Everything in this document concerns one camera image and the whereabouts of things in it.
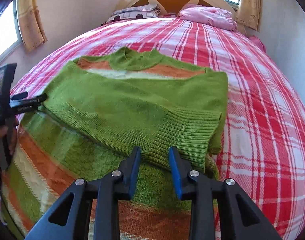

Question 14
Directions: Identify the green striped knit sweater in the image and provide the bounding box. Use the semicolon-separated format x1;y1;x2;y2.
2;47;228;239

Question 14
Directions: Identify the person's left hand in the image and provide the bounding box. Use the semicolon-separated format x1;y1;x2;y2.
0;116;19;170

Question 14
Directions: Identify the left side window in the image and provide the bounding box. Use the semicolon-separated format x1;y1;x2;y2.
0;0;22;62

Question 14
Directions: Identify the yellow curtain left window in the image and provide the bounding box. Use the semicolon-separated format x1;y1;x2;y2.
16;0;47;51

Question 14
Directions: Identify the red plaid bed sheet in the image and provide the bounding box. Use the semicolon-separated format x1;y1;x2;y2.
12;18;305;239

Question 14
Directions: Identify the grey patterned pillow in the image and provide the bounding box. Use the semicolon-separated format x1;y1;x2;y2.
105;4;161;23

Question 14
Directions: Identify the pink cloth beside bed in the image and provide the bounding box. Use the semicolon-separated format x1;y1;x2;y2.
248;35;266;53

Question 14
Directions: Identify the pink floral pillow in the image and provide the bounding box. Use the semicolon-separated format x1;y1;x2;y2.
178;4;238;31

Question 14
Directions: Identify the yellow curtain right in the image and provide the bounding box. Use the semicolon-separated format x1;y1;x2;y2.
236;0;263;32

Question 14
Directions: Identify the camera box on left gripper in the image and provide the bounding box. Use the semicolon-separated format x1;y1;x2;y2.
0;63;17;106

